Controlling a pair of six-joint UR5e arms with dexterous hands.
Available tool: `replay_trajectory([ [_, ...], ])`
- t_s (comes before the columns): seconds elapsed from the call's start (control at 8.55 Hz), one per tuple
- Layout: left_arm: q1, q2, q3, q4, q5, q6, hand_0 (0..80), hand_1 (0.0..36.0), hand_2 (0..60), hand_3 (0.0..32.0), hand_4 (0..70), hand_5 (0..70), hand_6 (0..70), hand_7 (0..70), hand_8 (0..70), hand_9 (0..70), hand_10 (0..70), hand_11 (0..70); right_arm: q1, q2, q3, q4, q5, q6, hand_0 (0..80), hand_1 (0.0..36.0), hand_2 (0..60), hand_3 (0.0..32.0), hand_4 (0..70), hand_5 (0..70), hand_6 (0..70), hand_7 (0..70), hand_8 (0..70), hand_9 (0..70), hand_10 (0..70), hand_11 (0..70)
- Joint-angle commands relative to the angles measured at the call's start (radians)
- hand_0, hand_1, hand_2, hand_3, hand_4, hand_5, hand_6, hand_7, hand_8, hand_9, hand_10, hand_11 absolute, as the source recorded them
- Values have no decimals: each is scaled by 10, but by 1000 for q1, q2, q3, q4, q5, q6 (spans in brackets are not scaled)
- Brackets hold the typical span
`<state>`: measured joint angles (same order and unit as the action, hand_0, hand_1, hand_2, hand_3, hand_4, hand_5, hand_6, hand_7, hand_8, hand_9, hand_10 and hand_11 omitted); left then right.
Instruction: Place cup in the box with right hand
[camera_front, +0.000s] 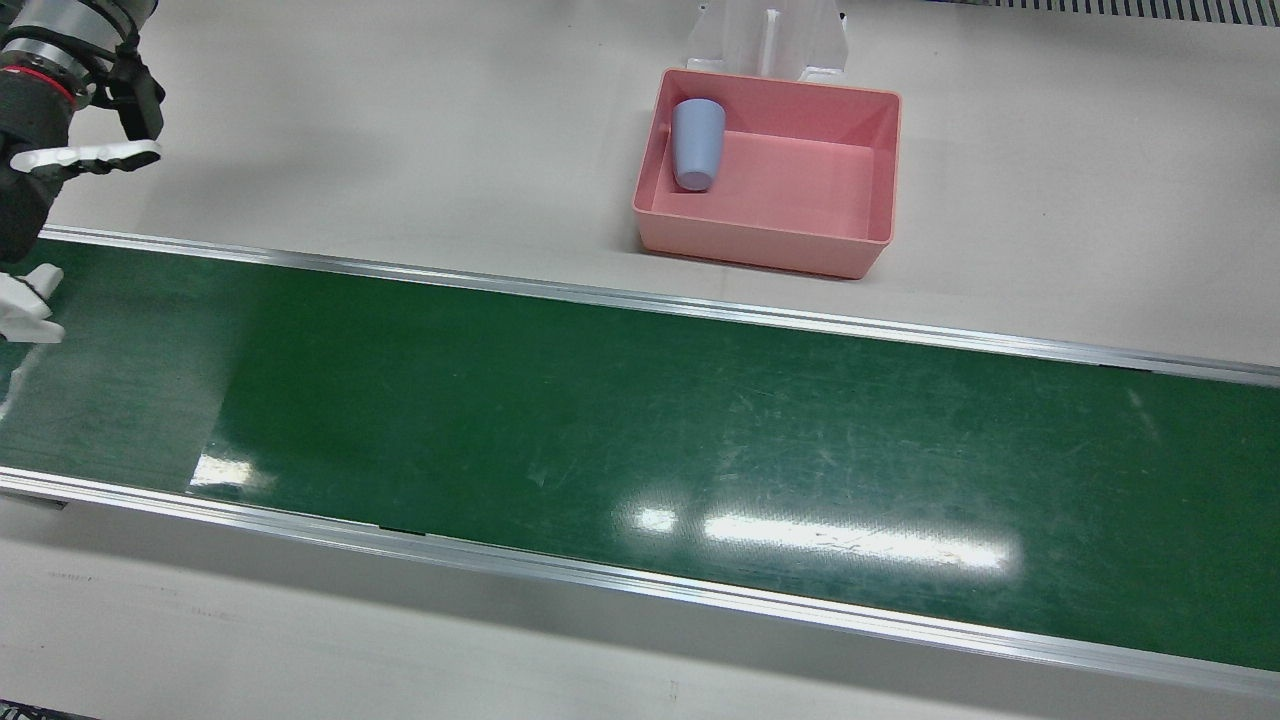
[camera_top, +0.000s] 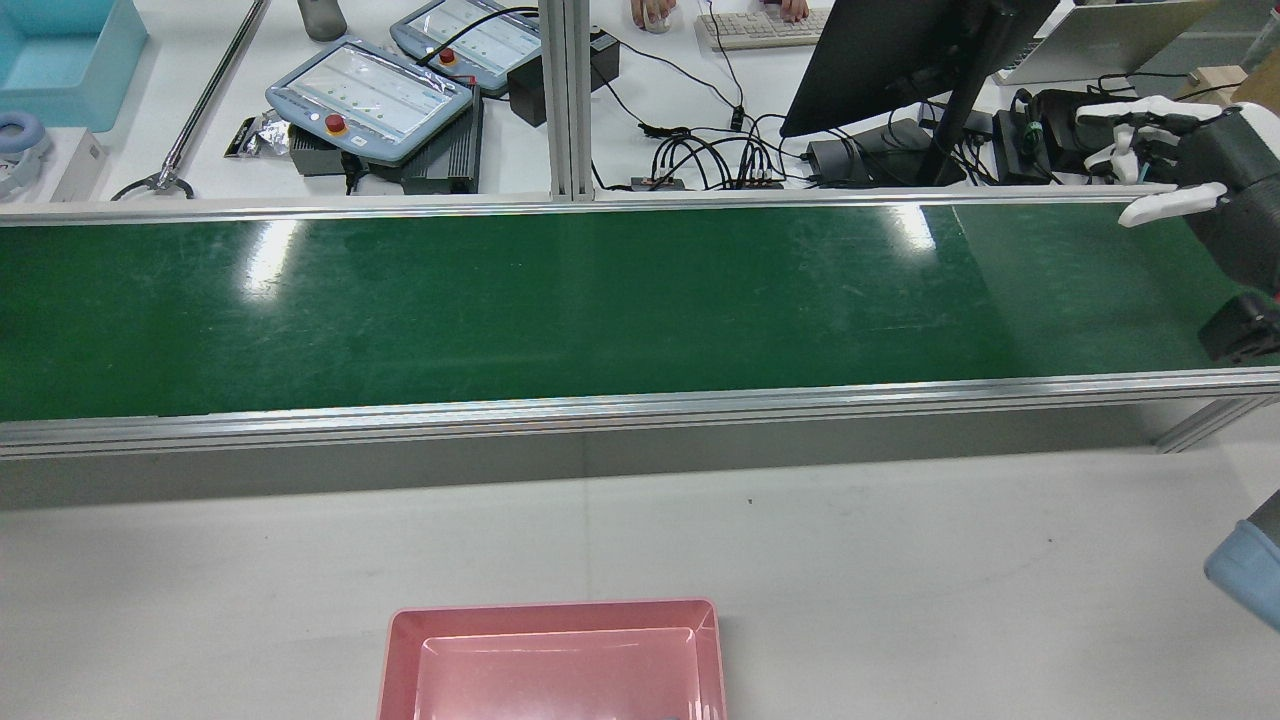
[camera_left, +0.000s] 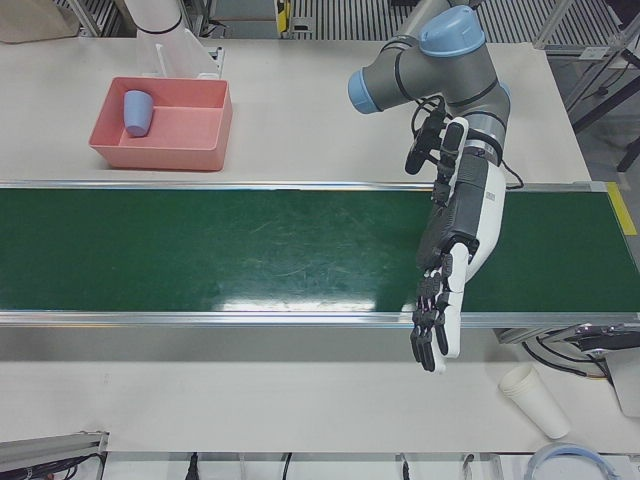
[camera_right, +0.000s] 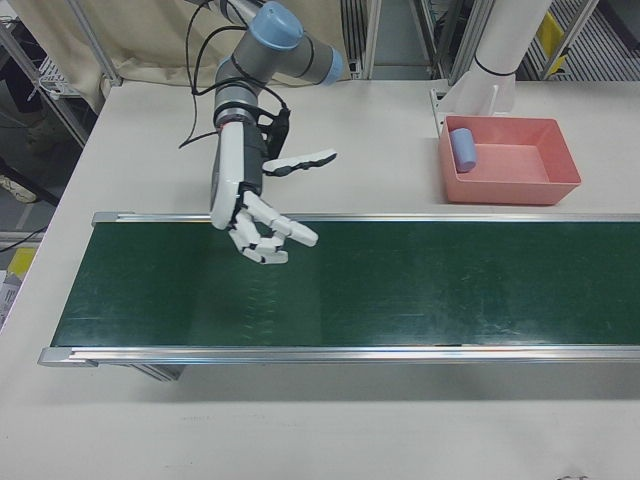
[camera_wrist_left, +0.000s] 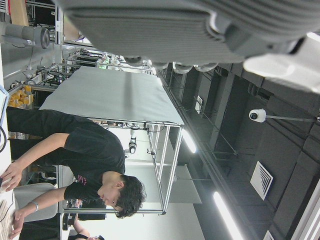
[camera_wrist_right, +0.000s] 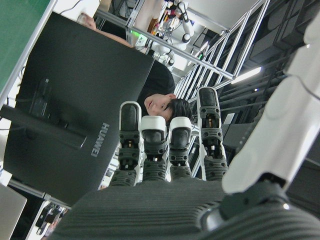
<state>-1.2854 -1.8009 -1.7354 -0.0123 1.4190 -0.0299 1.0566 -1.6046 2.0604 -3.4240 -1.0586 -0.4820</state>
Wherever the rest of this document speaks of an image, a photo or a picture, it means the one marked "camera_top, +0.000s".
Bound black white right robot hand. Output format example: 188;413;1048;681
1075;95;1280;297

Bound small black box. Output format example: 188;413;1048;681
588;30;622;92

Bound dark grey docking box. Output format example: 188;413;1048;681
806;118;967;189

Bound black electronics box green plug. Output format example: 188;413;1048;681
993;108;1054;186

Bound black ribbed controller box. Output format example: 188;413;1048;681
345;90;487;197

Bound small dark grey box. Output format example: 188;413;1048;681
289;124;353;179

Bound white cardboard box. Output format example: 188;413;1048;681
45;128;107;204

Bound pink plastic box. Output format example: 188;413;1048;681
377;598;728;720

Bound beige computer keyboard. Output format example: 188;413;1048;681
695;8;833;52

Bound black computer monitor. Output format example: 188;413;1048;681
778;0;1061;189

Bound tan cardboard piece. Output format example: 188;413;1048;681
1232;45;1280;113

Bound light wooden block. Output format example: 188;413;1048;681
1175;65;1251;109

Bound black power adapter block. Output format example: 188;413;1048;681
507;55;549;128

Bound black case with red logo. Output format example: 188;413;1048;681
1030;88;1151;183

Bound silver laptop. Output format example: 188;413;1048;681
995;0;1223;87

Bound green conveyor belt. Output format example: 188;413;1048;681
0;200;1280;422

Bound large grey teach pendant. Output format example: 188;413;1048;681
265;38;476;168

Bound grey cylinder bottle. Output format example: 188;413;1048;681
298;0;349;43

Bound silver foil packet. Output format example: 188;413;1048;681
223;110;293;161

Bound metal grabber stick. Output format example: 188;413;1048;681
110;0;272;202

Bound light blue plastic bin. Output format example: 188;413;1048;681
0;0;150;134

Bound blue white headphones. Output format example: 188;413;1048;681
0;112;54;202

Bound long black power cable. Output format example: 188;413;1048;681
615;38;763;129

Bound thin black usb cable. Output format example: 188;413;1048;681
704;0;747;133

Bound aluminium profile post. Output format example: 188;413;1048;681
538;0;594;203

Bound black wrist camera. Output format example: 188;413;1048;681
1198;292;1280;365

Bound grey teach pendant with cable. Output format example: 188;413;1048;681
390;0;543;98

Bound black teach pendant cable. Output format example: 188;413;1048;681
418;5;542;71

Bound aluminium conveyor frame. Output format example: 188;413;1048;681
0;185;1280;463

